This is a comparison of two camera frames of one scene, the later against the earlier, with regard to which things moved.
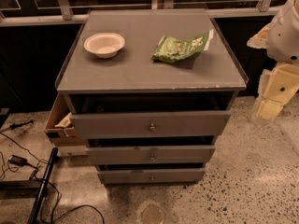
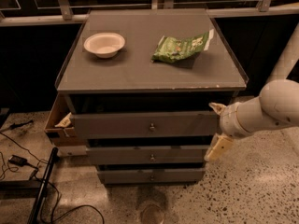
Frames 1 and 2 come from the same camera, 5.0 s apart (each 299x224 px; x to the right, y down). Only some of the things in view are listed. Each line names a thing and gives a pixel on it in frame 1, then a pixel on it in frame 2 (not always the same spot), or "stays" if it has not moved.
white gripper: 285,36 → 230,122
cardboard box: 59,125 stays
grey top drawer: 149,124 stays
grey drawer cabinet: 150,91 stays
